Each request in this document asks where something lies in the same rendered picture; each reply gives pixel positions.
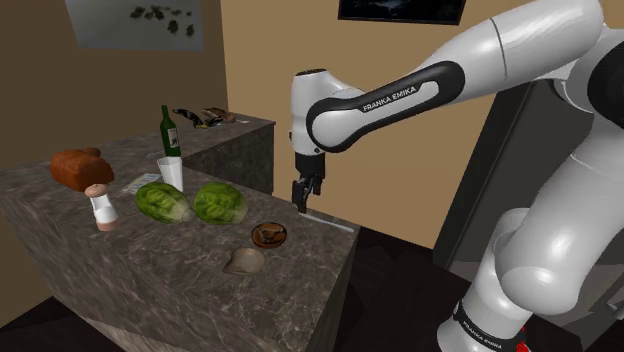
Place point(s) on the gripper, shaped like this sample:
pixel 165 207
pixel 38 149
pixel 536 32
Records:
pixel 310 166

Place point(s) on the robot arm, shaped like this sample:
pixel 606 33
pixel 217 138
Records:
pixel 536 39

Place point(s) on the pale thin utensil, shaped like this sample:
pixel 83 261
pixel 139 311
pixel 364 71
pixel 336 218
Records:
pixel 327 222

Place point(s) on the brown bowl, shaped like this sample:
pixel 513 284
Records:
pixel 269 235

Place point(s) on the green lettuce head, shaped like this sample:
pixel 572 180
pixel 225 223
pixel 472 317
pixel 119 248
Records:
pixel 161 202
pixel 220 204

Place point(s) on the beige shell-shaped dish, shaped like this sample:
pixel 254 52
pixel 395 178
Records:
pixel 246 262

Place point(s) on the brown flat thing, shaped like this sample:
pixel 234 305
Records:
pixel 220 115

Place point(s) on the black and yellow curved thing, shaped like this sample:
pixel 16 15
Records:
pixel 191 117

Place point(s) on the white cup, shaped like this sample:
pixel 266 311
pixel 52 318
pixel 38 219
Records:
pixel 171 171

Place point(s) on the green wine bottle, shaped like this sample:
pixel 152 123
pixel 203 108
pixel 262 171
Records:
pixel 169 134

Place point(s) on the pale paper card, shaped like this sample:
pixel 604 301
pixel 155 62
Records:
pixel 137 184

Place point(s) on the white mill with pink cap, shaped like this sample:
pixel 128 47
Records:
pixel 104 210

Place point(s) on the brown bread loaf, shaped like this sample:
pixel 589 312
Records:
pixel 80 169

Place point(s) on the dark wall picture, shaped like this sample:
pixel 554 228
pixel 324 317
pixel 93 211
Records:
pixel 400 10

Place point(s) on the grey wall picture with leaves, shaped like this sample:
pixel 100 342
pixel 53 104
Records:
pixel 122 27

